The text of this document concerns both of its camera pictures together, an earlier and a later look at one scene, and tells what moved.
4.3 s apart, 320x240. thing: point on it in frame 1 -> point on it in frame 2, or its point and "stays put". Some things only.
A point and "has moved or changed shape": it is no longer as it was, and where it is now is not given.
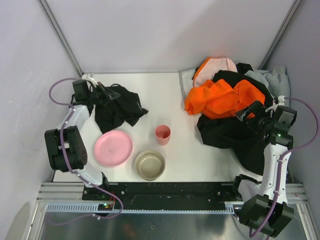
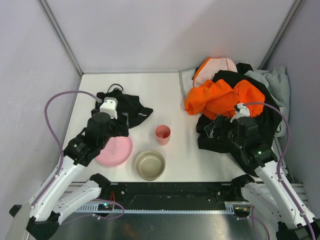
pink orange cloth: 207,70 stays put
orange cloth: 216,98 stays put
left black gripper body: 100,90 -> 122,122
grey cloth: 276,80 stays put
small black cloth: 125,108 has moved or changed shape
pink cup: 162,133 stays put
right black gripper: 256,114 -> 218,124
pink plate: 113,148 stays put
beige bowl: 149,165 stays put
